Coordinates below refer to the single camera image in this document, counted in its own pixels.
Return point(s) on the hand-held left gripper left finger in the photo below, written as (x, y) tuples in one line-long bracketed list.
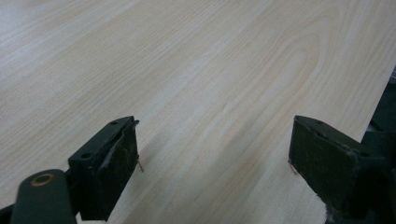
[(104, 168)]

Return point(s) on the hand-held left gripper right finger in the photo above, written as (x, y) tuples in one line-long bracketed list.
[(323, 158)]

